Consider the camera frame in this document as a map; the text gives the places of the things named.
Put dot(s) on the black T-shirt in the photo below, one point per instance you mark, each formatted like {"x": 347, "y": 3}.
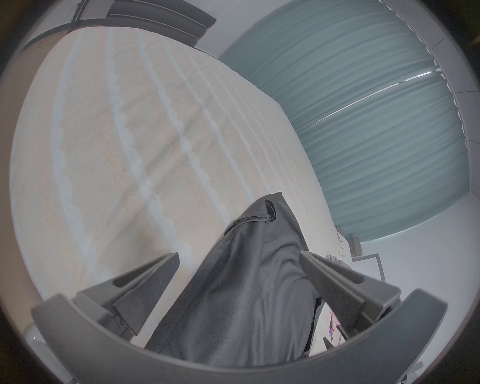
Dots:
{"x": 243, "y": 292}

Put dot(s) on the bed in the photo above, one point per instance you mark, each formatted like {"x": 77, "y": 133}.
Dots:
{"x": 150, "y": 131}

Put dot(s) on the black chest of drawers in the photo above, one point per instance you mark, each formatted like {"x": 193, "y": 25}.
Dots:
{"x": 157, "y": 18}

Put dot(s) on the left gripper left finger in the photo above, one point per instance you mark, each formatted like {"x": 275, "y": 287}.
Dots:
{"x": 146, "y": 303}

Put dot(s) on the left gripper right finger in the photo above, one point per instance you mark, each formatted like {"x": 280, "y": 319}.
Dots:
{"x": 337, "y": 300}

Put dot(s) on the pile of clothes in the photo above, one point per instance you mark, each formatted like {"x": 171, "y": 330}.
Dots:
{"x": 333, "y": 326}

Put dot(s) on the white printed pillow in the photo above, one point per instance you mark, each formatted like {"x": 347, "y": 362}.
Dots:
{"x": 342, "y": 245}

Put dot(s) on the blue-green curtain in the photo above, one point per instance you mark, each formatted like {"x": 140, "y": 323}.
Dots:
{"x": 382, "y": 161}
{"x": 318, "y": 56}

